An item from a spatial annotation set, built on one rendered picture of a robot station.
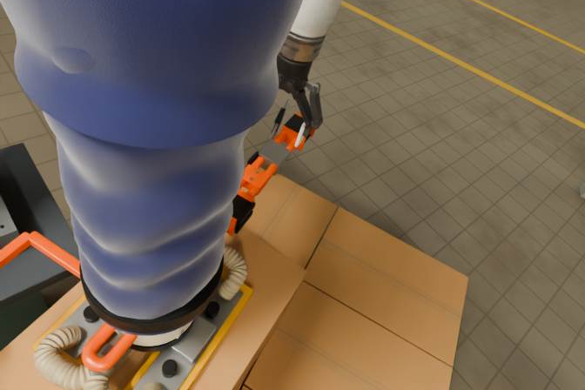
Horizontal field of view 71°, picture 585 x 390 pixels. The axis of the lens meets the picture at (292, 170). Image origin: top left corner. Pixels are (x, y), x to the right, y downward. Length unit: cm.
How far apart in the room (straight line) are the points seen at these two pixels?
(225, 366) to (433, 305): 96
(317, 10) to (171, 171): 44
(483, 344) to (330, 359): 120
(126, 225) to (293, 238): 118
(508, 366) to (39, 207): 219
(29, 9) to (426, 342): 150
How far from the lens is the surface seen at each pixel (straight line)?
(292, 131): 114
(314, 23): 76
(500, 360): 250
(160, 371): 91
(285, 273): 105
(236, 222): 92
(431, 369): 159
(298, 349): 142
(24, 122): 277
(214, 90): 33
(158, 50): 30
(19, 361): 98
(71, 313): 97
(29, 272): 129
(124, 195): 44
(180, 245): 51
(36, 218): 137
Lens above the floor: 185
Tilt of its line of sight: 46 degrees down
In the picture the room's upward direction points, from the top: 20 degrees clockwise
